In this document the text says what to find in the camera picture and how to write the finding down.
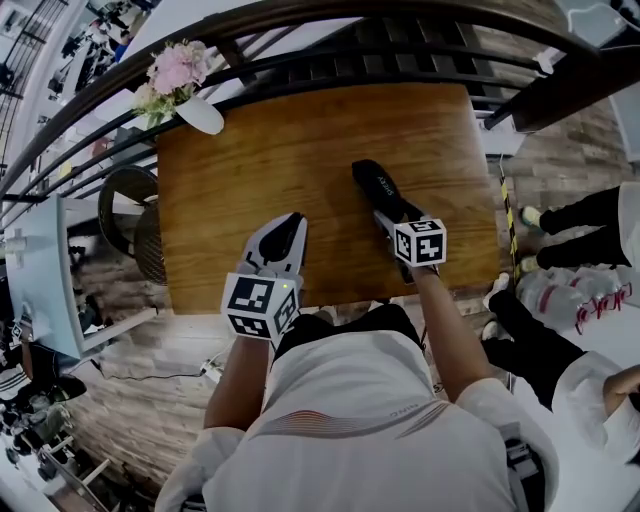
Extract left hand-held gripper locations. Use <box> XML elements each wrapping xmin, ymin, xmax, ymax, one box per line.
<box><xmin>219</xmin><ymin>212</ymin><xmax>309</xmax><ymax>351</ymax></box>

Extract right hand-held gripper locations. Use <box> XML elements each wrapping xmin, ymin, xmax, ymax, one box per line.
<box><xmin>372</xmin><ymin>197</ymin><xmax>448</xmax><ymax>287</ymax></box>

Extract black object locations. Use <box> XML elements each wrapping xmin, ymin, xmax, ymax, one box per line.
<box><xmin>351</xmin><ymin>158</ymin><xmax>407</xmax><ymax>217</ymax></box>

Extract person's left forearm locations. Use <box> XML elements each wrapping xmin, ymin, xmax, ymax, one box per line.
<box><xmin>203</xmin><ymin>327</ymin><xmax>274</xmax><ymax>431</ymax></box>

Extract person's right forearm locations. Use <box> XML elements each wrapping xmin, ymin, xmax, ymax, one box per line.
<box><xmin>413</xmin><ymin>264</ymin><xmax>496</xmax><ymax>404</ymax></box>

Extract person's black shorts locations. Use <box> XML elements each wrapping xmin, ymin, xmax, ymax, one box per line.
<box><xmin>288</xmin><ymin>303</ymin><xmax>425</xmax><ymax>362</ymax></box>

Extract yellow black striped strip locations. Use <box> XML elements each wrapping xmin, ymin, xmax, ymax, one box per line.
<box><xmin>497</xmin><ymin>169</ymin><xmax>522</xmax><ymax>287</ymax></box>

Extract white floor stand base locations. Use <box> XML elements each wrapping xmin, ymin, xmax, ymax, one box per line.
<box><xmin>477</xmin><ymin>112</ymin><xmax>527</xmax><ymax>157</ymax></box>

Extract dark wicker chair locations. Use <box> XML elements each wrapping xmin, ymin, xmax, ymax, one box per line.
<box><xmin>97</xmin><ymin>166</ymin><xmax>169</xmax><ymax>287</ymax></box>

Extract white vase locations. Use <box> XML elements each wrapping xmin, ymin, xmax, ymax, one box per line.
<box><xmin>174</xmin><ymin>94</ymin><xmax>225</xmax><ymax>136</ymax></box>

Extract wrapped water bottle pack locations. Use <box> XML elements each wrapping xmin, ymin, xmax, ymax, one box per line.
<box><xmin>514</xmin><ymin>266</ymin><xmax>624</xmax><ymax>322</ymax></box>

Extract wooden table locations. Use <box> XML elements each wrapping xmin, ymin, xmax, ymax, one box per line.
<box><xmin>0</xmin><ymin>0</ymin><xmax>640</xmax><ymax>214</ymax></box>

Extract pink flower bouquet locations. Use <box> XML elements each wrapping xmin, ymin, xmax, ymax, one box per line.
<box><xmin>132</xmin><ymin>39</ymin><xmax>211</xmax><ymax>129</ymax></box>

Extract white box with red print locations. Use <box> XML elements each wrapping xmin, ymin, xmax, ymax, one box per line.
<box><xmin>572</xmin><ymin>279</ymin><xmax>640</xmax><ymax>336</ymax></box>

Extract white side table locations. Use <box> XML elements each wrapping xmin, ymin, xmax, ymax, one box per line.
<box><xmin>0</xmin><ymin>193</ymin><xmax>157</xmax><ymax>362</ymax></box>

